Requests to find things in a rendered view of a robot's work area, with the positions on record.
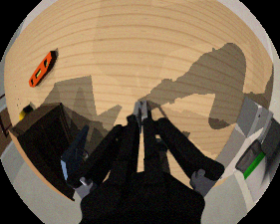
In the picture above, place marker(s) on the yellow tape measure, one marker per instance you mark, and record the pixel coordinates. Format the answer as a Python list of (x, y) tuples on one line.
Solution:
[(25, 111)]

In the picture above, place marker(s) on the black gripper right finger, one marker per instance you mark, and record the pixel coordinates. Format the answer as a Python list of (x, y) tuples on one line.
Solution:
[(204, 170)]

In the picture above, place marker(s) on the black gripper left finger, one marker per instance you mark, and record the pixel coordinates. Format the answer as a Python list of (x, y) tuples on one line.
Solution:
[(111, 155)]

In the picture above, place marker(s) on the orange spirit level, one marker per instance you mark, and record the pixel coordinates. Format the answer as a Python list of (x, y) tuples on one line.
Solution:
[(42, 69)]

